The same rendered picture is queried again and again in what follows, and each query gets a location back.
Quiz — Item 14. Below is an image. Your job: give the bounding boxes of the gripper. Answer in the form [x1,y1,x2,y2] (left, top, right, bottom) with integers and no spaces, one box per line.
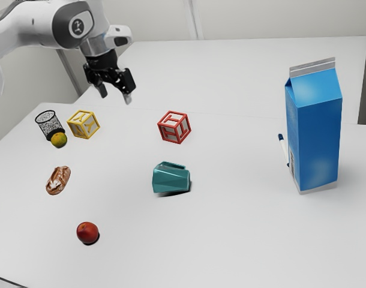
[82,49,137,105]

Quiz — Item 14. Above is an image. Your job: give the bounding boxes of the teal faceted mug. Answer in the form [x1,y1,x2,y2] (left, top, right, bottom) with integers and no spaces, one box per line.
[152,161,192,194]

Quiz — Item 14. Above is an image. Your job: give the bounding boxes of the yellow letter block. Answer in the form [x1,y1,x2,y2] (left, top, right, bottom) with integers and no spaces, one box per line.
[66,109,101,140]

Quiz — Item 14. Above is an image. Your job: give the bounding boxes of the red letter block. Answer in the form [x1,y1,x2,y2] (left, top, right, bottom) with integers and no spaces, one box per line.
[157,110,192,145]

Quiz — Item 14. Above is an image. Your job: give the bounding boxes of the yellow-green citrus fruit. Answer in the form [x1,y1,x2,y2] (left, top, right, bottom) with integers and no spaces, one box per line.
[50,132,68,149]

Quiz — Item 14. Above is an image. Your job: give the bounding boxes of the black mesh pen holder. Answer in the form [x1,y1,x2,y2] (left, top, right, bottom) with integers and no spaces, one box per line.
[34,110,66,142]

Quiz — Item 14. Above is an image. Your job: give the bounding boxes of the brown bread loaf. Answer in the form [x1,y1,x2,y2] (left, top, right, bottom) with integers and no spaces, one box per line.
[45,166,72,196]

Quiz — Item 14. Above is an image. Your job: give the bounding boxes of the red apple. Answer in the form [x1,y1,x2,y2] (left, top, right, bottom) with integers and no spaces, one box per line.
[76,221,100,244]

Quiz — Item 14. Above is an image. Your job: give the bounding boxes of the white pen with blue cap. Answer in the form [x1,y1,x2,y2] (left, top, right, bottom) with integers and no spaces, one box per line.
[277,133,290,168]

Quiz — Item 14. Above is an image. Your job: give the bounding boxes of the blue milk carton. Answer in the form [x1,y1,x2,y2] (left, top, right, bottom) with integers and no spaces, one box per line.
[284,57,343,195]

